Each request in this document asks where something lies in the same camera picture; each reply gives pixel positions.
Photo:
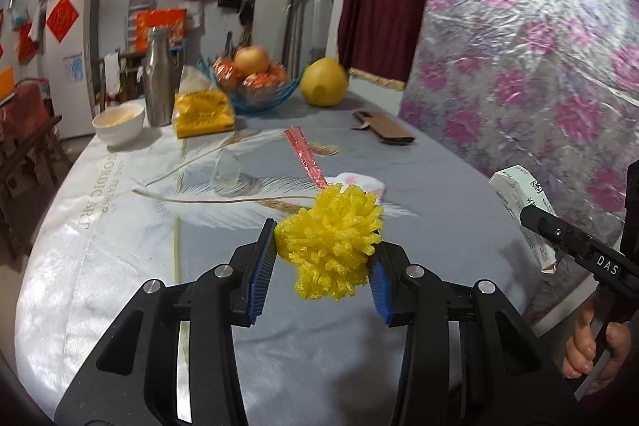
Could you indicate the blue glass fruit bowl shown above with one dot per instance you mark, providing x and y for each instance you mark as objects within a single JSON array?
[{"x": 259, "y": 101}]

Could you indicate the red plastic cover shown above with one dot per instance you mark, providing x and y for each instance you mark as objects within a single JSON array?
[{"x": 25, "y": 106}]

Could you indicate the wrapped orange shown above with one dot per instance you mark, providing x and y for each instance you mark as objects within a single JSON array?
[
  {"x": 227, "y": 69},
  {"x": 257, "y": 80},
  {"x": 278, "y": 74}
]

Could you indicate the stainless steel bottle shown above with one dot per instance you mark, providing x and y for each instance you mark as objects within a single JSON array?
[{"x": 160, "y": 81}]

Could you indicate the yellow foam fruit net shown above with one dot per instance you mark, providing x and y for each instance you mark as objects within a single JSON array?
[{"x": 329, "y": 241}]

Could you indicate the white refrigerator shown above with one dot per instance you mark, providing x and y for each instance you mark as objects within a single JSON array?
[{"x": 75, "y": 106}]

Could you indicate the orange red gift box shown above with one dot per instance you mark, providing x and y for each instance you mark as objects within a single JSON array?
[{"x": 159, "y": 24}]

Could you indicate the blue sticker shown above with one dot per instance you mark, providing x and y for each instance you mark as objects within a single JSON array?
[{"x": 72, "y": 67}]

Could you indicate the white ceramic bowl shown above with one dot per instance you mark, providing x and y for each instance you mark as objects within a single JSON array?
[{"x": 120, "y": 129}]

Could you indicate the wooden chair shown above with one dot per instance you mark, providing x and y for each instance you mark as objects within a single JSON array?
[{"x": 131, "y": 76}]

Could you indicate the red diamond paper on refrigerator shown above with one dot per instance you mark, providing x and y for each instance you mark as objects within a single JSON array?
[{"x": 64, "y": 18}]

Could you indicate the orange sign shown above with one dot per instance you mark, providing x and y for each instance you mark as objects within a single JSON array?
[{"x": 6, "y": 85}]

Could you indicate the floral foil sheet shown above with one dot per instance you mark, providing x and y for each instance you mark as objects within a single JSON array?
[{"x": 524, "y": 31}]

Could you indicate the white crumpled tissue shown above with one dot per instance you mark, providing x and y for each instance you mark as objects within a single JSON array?
[{"x": 359, "y": 181}]

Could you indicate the brown cardboard piece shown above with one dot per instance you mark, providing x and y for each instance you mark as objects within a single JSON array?
[{"x": 387, "y": 129}]

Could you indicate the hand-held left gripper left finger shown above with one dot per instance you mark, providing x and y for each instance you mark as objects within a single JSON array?
[{"x": 262, "y": 276}]

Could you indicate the feather print tablecloth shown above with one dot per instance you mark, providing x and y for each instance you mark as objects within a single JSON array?
[{"x": 125, "y": 256}]

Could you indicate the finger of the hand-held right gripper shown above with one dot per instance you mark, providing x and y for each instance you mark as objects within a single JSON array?
[
  {"x": 634, "y": 206},
  {"x": 544, "y": 226}
]

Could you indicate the yellow pomelo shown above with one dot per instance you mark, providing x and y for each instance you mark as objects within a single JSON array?
[{"x": 324, "y": 81}]

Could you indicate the red foil strip wrapper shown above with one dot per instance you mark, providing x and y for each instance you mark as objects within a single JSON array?
[{"x": 304, "y": 154}]

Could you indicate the red yellow apple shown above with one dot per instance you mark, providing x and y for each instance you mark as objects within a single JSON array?
[{"x": 252, "y": 60}]

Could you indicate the clear plastic cup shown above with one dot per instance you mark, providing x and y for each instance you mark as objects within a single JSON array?
[{"x": 227, "y": 174}]

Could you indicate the white printed carton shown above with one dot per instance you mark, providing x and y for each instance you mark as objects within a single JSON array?
[{"x": 514, "y": 191}]

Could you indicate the person's right hand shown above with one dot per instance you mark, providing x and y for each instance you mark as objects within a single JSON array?
[{"x": 581, "y": 346}]

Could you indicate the dark wooden rack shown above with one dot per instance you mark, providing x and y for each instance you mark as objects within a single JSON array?
[{"x": 30, "y": 166}]

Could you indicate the red diamond wall paper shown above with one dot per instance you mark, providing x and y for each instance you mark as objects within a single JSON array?
[{"x": 29, "y": 41}]

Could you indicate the white shelf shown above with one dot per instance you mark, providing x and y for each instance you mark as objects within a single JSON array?
[{"x": 131, "y": 21}]

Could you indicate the white cloth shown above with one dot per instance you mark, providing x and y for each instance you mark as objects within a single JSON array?
[{"x": 111, "y": 71}]

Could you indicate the yellow food packet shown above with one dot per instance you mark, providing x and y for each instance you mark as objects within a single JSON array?
[{"x": 202, "y": 111}]

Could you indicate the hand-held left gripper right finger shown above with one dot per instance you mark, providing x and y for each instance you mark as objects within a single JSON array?
[{"x": 382, "y": 286}]

